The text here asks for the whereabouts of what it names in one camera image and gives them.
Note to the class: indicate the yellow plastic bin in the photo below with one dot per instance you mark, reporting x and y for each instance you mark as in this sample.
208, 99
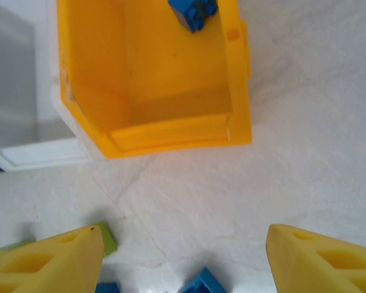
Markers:
177, 91

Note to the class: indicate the green lego brick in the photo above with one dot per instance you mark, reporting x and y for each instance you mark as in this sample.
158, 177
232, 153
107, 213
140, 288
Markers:
109, 241
12, 246

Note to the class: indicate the blue lego brick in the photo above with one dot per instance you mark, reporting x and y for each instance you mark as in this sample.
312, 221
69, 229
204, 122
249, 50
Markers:
108, 288
195, 15
202, 284

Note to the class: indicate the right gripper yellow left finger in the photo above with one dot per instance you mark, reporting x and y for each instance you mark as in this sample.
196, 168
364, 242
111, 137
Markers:
48, 268

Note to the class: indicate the white plastic bin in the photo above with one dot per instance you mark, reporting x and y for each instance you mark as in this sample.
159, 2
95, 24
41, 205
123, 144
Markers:
42, 155

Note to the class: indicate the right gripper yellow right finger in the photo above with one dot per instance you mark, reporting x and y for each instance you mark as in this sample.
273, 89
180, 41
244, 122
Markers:
323, 268

